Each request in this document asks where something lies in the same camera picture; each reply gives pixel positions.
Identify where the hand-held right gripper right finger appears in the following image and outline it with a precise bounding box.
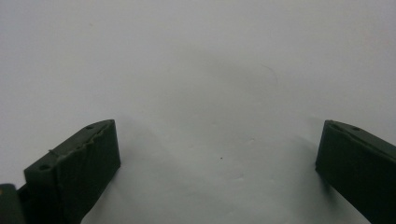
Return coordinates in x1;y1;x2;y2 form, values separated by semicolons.
315;119;396;224

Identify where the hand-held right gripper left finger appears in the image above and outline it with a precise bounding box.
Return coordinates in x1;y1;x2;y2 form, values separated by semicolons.
18;119;121;224

